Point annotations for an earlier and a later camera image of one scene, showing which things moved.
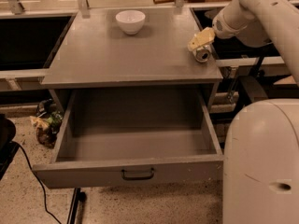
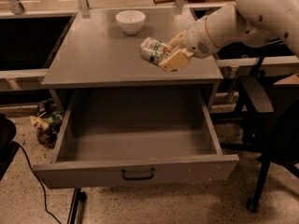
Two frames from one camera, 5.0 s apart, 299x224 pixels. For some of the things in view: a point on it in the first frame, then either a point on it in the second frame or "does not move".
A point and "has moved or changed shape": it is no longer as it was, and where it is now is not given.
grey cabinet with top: x=92 y=52 does not move
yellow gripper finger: x=202 y=38 to x=176 y=61
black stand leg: x=78 y=196 does not move
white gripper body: x=221 y=27 to x=196 y=41
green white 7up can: x=203 y=53 has moved or changed shape
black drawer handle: x=137 y=177 does not move
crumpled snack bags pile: x=47 y=121 does not move
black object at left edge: x=7 y=147 does not move
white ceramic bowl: x=131 y=21 does not move
